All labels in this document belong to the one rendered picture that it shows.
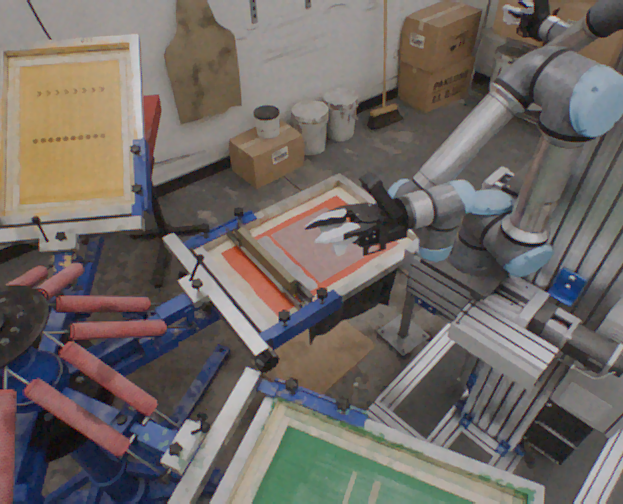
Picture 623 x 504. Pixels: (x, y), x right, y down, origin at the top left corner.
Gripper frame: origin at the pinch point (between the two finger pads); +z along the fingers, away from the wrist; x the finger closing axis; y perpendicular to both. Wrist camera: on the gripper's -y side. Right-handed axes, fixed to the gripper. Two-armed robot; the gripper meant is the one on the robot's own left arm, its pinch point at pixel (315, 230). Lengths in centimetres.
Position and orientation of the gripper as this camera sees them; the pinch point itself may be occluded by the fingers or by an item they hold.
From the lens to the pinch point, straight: 92.2
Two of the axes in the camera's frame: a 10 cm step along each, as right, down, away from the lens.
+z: -9.3, 2.8, -2.3
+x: -3.5, -5.6, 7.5
